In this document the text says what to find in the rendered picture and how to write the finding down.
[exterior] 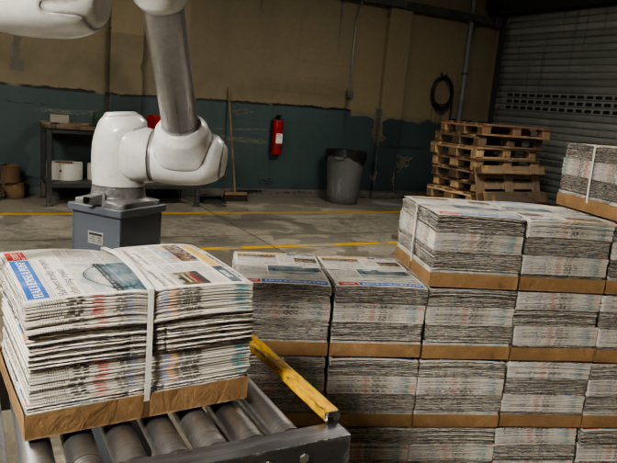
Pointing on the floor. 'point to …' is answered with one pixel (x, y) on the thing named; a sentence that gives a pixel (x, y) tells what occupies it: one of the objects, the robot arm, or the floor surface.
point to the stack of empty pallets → (460, 153)
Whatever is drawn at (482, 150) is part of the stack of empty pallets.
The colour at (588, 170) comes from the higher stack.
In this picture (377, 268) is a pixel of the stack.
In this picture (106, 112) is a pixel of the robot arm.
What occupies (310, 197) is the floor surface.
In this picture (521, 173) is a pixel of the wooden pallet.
